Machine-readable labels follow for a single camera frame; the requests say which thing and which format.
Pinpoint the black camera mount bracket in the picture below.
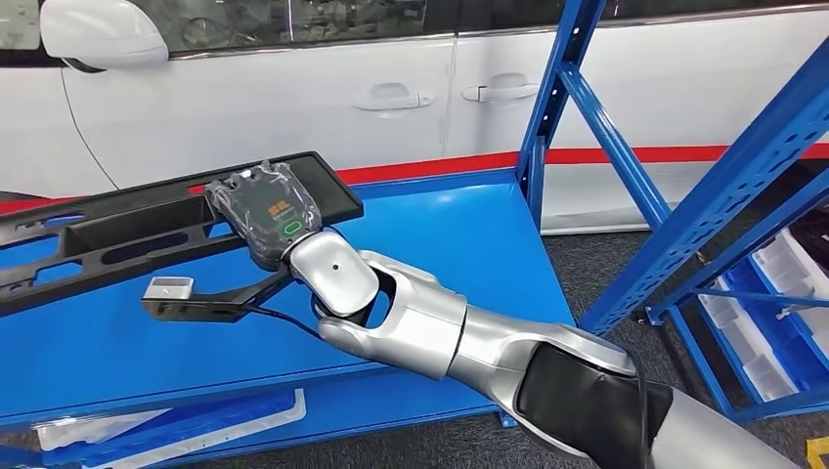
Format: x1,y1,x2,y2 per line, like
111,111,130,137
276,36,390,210
141,262,294,324

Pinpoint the white car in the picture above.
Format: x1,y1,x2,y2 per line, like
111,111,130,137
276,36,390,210
0,0,829,235

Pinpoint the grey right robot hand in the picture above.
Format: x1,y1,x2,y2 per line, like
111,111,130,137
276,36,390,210
204,160,324,272

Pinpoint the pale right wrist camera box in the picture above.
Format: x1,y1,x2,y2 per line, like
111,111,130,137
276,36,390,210
142,277,196,303

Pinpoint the white car door handle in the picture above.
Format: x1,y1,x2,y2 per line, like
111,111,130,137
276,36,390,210
460,72,542,105
352,82,436,113

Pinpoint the blue metal shelf rack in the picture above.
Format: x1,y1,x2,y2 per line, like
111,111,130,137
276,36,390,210
0,0,675,469
578,35,829,427

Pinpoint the white car side mirror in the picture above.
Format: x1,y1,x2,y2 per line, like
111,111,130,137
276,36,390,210
39,0,170,71

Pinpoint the long black plastic part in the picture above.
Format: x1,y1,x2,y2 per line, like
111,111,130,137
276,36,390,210
0,150,366,320

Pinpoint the red barrier belt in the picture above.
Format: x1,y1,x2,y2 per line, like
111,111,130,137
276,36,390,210
0,143,829,216

